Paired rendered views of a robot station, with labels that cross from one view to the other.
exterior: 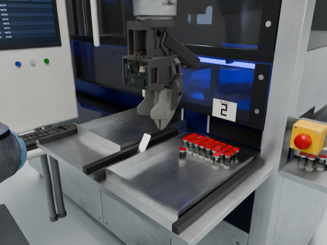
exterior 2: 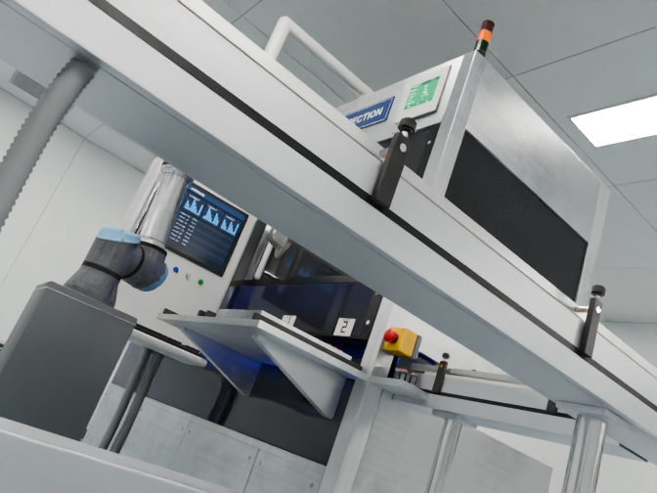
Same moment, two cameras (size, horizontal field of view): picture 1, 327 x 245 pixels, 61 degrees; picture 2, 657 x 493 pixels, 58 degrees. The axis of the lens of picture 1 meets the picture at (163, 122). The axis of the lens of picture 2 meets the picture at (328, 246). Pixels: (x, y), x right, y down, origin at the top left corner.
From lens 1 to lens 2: 1.33 m
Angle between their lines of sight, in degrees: 43
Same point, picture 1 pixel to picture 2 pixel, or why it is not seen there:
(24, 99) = (159, 303)
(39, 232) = not seen: outside the picture
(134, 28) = not seen: hidden behind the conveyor
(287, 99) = (390, 307)
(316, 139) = (401, 336)
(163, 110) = (283, 240)
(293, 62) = not seen: hidden behind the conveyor
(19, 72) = (171, 277)
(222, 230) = (300, 473)
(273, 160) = (369, 366)
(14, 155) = (159, 270)
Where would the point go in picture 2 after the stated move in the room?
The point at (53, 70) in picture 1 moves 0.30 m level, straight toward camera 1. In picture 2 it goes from (200, 294) to (203, 280)
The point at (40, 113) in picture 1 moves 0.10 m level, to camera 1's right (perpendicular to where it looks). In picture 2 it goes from (162, 328) to (185, 336)
